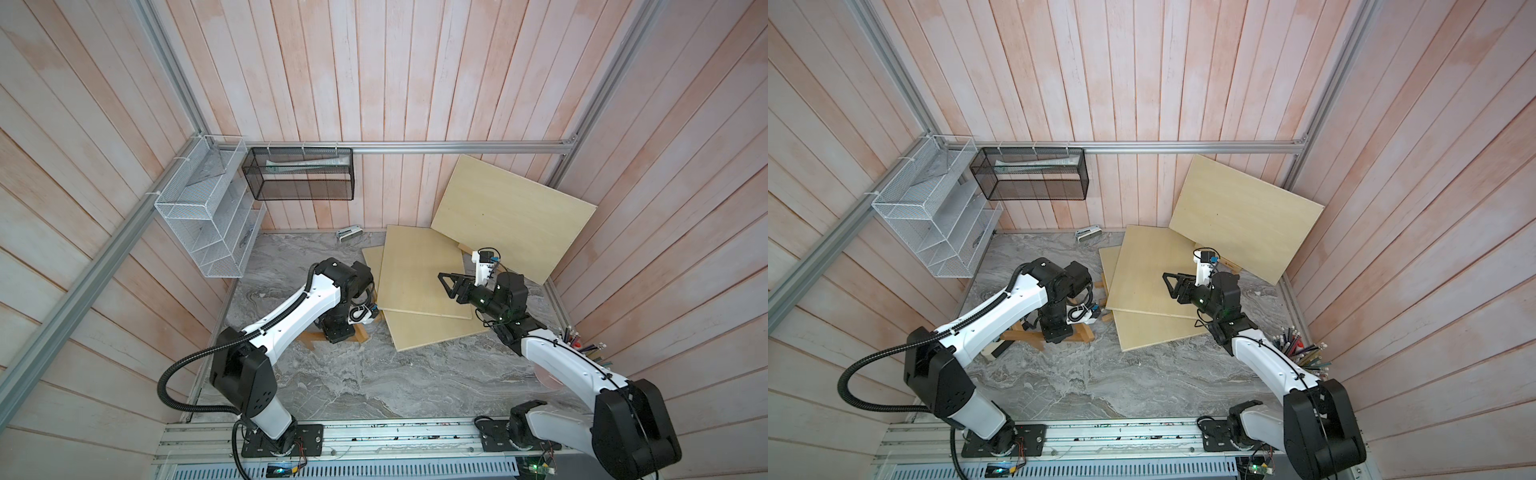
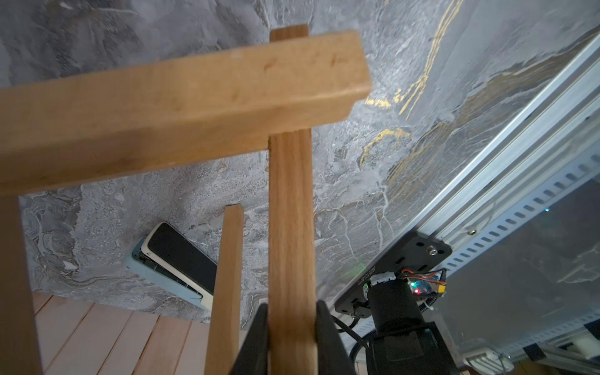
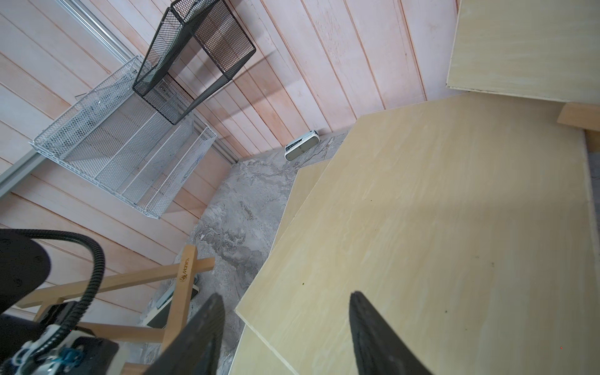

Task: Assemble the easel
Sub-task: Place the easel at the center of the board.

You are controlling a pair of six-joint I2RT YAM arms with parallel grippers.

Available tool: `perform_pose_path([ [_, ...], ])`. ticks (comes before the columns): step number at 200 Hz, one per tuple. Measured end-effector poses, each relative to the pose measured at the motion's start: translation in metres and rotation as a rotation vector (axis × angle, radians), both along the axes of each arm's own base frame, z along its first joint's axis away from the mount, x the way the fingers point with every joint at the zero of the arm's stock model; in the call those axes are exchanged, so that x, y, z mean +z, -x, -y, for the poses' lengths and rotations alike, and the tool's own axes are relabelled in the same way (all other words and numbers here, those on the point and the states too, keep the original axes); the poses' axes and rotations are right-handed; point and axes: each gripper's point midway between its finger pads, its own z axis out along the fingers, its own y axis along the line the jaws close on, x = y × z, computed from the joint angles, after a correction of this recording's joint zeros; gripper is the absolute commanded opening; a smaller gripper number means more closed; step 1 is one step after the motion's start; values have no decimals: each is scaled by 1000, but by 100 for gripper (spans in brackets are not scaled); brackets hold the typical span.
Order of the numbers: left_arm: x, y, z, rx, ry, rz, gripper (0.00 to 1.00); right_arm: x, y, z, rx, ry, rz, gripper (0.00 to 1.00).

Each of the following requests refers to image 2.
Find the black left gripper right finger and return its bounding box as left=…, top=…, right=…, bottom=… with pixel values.
left=315, top=301, right=356, bottom=375

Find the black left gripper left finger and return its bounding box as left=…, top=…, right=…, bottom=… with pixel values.
left=230, top=303, right=269, bottom=375

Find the wooden easel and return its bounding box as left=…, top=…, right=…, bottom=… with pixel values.
left=1, top=25, right=372, bottom=374

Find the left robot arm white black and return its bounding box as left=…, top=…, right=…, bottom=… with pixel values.
left=230, top=280, right=459, bottom=374

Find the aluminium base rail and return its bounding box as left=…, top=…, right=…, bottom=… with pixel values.
left=327, top=32, right=600, bottom=375

